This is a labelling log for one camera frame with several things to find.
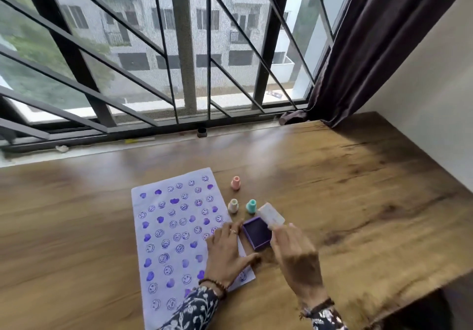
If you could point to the person's right hand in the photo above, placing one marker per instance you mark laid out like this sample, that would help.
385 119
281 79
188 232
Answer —
299 263

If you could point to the person's left hand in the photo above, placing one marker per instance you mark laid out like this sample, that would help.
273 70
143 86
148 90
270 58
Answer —
221 255

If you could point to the person's right fingers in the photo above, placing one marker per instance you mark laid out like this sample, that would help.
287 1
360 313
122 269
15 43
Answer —
282 239

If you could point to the person's left thumb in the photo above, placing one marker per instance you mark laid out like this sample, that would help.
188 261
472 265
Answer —
251 259

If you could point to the clear ink pad lid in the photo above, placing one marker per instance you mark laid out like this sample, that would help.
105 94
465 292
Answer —
271 215

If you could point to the white paper with purple stamps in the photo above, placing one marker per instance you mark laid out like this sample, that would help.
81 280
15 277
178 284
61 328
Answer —
166 230

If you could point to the person's left forearm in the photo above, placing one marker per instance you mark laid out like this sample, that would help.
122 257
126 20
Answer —
196 311

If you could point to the person's right forearm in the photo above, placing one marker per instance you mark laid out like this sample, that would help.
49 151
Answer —
327 320

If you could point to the purple ink pad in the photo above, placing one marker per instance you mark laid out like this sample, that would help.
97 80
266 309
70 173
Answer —
257 231

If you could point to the teal stamp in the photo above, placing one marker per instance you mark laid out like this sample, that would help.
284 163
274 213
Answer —
251 207

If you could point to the cream stamp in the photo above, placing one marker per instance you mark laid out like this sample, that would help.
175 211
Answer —
233 206

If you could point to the pink stamp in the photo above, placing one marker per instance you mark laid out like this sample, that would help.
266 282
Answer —
235 183

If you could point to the small black cap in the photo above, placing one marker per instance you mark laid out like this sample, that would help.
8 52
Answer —
201 132

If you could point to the yellow pencil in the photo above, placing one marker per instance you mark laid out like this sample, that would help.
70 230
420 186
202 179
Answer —
139 140

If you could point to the dark brown curtain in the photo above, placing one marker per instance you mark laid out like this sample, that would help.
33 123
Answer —
369 45

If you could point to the small white scrap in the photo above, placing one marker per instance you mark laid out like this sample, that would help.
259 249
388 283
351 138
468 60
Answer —
62 149

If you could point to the grey apartment building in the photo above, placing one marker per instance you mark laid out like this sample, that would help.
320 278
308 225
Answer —
140 26

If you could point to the black metal window grille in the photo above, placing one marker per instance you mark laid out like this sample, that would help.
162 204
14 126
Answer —
70 48

